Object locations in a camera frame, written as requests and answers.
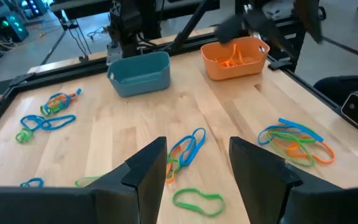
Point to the computer with blue lights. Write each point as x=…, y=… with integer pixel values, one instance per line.
x=37, y=7

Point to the teal blue plastic basket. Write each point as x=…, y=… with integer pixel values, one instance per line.
x=141, y=84

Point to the black chair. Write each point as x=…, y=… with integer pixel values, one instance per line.
x=331, y=87

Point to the computer with cyan lights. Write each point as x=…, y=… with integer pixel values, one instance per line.
x=11, y=29

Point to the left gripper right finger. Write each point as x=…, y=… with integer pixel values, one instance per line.
x=291, y=205

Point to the orange rubber band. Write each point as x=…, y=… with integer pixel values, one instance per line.
x=59, y=98
x=225, y=63
x=244, y=59
x=167, y=172
x=333, y=154
x=235, y=54

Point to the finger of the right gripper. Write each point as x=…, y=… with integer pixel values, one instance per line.
x=270, y=29
x=230, y=29

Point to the rubber bands top centre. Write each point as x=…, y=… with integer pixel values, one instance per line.
x=33, y=179

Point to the orange plastic basket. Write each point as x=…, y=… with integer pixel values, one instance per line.
x=235, y=73

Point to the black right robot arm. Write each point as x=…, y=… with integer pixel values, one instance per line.
x=129, y=25

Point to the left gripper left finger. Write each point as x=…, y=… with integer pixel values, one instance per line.
x=73, y=205

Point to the black aluminium table frame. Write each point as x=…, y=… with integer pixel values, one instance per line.
x=57, y=74

